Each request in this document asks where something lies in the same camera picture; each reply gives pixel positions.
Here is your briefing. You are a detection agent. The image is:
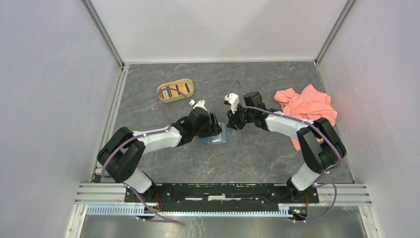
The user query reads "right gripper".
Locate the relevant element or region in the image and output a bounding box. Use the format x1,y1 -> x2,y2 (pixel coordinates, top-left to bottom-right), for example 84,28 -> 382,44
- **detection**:
226,104 -> 255,130

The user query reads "blue card holder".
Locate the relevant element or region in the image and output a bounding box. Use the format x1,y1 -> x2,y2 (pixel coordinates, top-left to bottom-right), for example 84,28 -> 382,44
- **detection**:
199,122 -> 231,145

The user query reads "beige card tray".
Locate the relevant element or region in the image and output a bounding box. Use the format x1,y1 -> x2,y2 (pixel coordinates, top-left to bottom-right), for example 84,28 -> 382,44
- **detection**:
157,78 -> 195,103

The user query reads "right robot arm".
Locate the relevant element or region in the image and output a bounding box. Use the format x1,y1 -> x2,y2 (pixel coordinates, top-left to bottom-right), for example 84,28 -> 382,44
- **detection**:
224,91 -> 347,202

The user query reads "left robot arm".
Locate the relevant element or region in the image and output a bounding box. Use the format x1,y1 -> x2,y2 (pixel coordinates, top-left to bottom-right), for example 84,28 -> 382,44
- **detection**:
97,107 -> 226,202

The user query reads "pink cloth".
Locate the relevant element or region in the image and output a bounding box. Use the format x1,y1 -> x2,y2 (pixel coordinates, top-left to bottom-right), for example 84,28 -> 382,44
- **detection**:
274,84 -> 338,151

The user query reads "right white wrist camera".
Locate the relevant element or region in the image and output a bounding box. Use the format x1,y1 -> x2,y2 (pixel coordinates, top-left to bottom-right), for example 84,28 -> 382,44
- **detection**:
224,93 -> 240,114

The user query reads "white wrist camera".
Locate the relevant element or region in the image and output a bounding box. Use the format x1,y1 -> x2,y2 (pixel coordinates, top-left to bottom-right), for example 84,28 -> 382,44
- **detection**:
224,93 -> 240,114
189,100 -> 208,113

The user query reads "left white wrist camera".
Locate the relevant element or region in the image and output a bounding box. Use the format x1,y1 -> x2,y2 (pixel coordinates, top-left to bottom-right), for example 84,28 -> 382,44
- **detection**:
189,100 -> 208,113

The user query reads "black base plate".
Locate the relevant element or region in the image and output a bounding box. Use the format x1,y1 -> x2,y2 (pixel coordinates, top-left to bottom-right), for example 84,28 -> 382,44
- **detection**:
140,183 -> 319,212

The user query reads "blue slotted cable duct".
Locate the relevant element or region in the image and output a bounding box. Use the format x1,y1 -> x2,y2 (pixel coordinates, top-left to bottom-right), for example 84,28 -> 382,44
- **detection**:
86,205 -> 291,218

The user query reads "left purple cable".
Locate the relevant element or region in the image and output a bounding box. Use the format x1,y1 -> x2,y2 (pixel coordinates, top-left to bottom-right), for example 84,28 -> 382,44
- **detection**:
100,88 -> 194,223

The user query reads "purple cable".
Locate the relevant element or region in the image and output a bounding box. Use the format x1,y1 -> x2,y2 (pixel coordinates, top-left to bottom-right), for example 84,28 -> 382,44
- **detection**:
100,88 -> 194,223
228,79 -> 344,223

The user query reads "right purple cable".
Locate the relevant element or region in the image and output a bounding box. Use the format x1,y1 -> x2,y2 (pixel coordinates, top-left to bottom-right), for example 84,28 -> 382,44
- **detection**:
228,79 -> 344,223

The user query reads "aluminium frame rail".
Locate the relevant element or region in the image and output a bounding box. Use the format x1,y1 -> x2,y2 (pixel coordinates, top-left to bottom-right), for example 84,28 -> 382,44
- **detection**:
75,183 -> 372,206

